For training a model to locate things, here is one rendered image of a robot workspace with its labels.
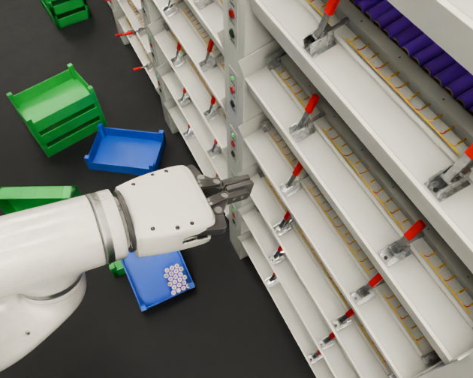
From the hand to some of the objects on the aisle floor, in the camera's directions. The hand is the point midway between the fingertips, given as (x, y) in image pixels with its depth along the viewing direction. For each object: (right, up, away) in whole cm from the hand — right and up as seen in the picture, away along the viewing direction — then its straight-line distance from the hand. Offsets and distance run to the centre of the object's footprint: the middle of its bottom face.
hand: (236, 189), depth 57 cm
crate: (-48, +15, +134) cm, 143 cm away
